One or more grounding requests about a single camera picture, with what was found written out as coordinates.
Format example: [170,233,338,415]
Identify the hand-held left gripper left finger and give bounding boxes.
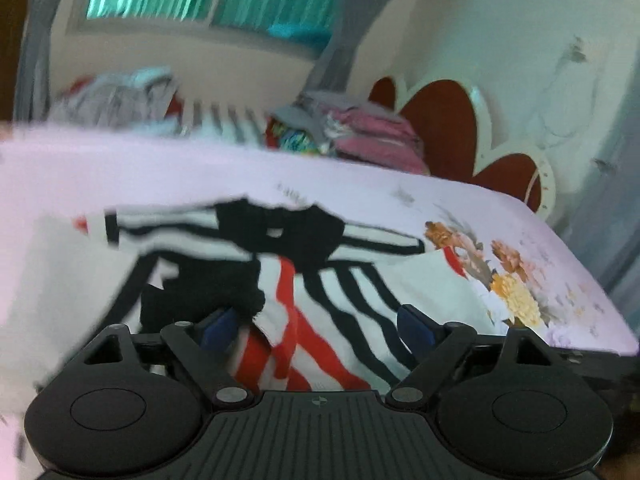
[82,308,252,408]

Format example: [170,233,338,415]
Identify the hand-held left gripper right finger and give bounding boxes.
[387,303,555,408]

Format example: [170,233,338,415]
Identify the white black red striped shirt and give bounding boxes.
[10,199,506,396]

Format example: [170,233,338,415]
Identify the pink folded clothes stack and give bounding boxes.
[325,105,432,177]

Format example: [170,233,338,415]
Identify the crumpled grey white clothes pile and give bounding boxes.
[47,66,183,136]

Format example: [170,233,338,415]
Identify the red and white headboard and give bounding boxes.
[367,75,558,221]

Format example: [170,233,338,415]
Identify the grey white striped cloth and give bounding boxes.
[179,97,275,150]

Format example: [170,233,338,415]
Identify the grey folded cloth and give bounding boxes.
[272,91,353,128]

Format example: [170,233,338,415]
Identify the grey curtain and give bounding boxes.
[15,0,68,122]
[304,0,417,97]

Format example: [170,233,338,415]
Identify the brown wooden door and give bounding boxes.
[0,0,32,122]

